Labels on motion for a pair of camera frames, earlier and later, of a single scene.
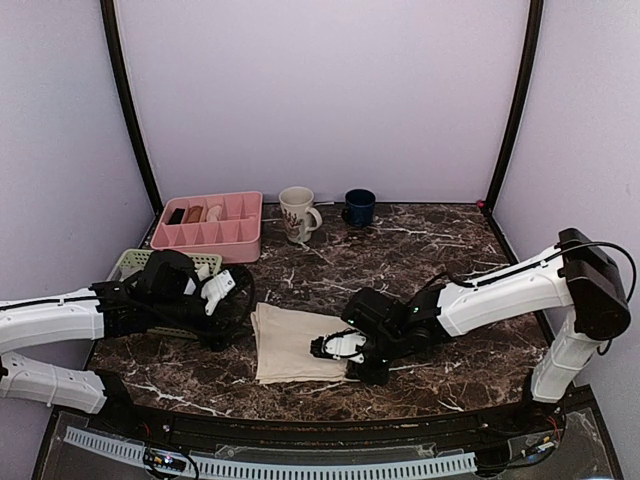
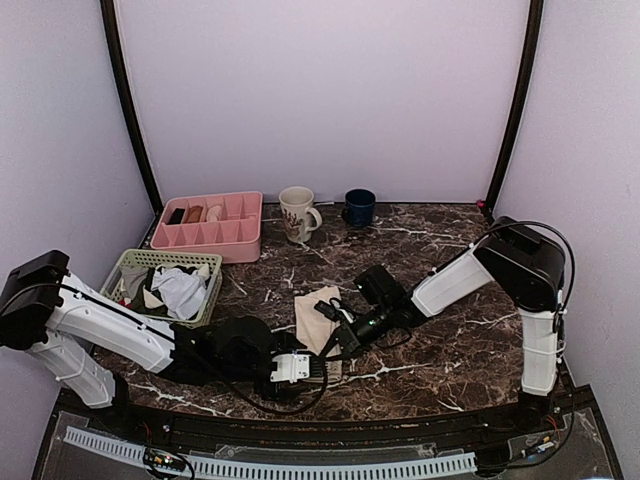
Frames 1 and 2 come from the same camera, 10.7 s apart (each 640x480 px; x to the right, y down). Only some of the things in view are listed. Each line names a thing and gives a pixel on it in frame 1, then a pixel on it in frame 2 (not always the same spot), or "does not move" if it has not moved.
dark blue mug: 360,206 does not move
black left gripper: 222,340 to 276,392
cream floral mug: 299,218 does not move
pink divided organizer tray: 225,223 does not move
